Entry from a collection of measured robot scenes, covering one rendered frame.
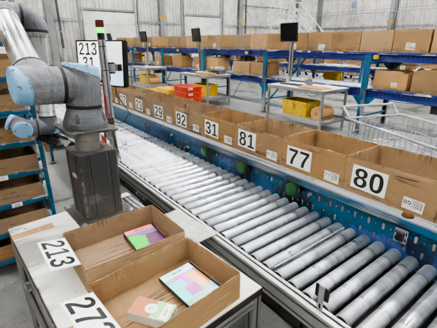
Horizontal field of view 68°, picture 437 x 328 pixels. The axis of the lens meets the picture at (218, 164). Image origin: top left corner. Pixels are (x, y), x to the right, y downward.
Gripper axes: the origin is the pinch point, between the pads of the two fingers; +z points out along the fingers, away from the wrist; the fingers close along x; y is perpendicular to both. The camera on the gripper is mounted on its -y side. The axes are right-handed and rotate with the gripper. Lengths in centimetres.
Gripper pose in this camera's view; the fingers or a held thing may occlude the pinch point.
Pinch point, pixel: (72, 138)
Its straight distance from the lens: 227.2
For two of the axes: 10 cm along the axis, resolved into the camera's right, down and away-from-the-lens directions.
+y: -3.8, 9.2, 0.0
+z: 6.7, 2.7, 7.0
